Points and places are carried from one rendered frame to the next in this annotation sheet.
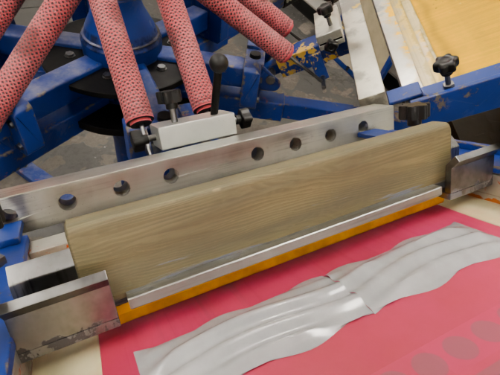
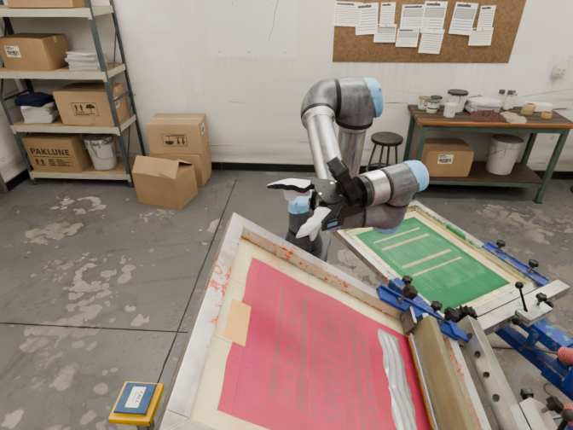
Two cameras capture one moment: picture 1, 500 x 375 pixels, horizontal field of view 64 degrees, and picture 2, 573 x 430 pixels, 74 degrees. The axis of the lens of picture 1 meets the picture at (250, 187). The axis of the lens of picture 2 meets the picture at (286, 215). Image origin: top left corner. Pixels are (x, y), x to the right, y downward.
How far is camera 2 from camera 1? 92 cm
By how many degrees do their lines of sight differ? 87
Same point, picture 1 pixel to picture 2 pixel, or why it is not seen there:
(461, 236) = not seen: outside the picture
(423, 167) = not seen: outside the picture
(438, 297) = (387, 407)
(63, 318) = (408, 319)
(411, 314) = (384, 393)
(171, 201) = (437, 339)
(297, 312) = (396, 372)
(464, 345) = (369, 387)
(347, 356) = (378, 366)
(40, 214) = (471, 346)
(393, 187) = not seen: outside the picture
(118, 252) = (424, 328)
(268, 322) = (395, 362)
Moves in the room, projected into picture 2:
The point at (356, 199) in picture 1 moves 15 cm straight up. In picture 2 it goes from (442, 417) to (459, 374)
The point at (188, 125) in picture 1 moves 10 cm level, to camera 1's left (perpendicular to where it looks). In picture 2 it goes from (537, 415) to (542, 386)
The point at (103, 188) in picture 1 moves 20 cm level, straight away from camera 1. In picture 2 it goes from (484, 367) to (559, 374)
